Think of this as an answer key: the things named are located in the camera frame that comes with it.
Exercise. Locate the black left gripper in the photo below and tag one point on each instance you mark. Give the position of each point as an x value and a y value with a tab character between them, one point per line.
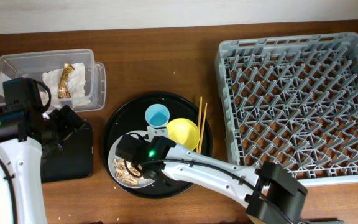
70	122

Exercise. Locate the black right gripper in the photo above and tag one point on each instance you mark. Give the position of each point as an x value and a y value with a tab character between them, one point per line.
141	168

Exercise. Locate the light blue plastic cup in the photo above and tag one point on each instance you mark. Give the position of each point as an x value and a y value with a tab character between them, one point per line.
157	115

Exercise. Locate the gold snack wrapper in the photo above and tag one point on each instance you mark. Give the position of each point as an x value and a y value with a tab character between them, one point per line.
63	91

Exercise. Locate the white paper napkin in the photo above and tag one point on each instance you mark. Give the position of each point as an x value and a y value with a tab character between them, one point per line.
75	85

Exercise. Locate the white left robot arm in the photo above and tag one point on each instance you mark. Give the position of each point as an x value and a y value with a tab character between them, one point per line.
21	196

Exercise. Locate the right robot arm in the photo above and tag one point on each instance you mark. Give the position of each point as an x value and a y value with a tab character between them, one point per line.
269	193

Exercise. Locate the black rectangular waste bin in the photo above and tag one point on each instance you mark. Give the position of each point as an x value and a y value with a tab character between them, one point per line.
71	159

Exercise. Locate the clear plastic waste bin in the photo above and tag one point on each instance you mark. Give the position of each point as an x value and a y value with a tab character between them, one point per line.
33	65

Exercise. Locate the grey dishwasher rack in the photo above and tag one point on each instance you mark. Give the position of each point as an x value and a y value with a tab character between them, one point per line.
292	101

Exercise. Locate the grey plate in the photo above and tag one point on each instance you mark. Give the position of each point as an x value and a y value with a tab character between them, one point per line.
111	156

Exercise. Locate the yellow plastic bowl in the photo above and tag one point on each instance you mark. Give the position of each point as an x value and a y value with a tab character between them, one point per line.
185	132

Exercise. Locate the wooden chopstick right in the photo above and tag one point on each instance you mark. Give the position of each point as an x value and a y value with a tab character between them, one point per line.
202	129

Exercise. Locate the wooden chopstick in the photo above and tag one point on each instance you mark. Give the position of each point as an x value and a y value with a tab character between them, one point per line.
199	120
202	129

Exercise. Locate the wooden chopstick left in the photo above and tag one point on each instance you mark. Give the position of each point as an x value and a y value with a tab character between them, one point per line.
199	120

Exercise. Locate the food scraps on plate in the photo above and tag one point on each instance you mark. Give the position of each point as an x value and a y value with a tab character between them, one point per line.
126	172

